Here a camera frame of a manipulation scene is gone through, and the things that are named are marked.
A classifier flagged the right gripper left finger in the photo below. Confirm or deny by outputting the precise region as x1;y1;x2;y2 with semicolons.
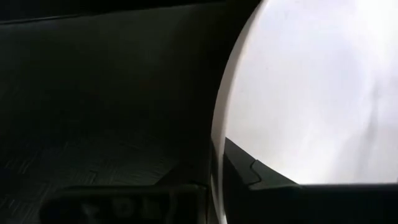
39;184;208;224

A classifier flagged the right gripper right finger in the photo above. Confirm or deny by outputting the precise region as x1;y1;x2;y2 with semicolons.
223;136;398;224

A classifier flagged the white round plate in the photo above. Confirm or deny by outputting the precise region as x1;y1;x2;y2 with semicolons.
210;0;398;224

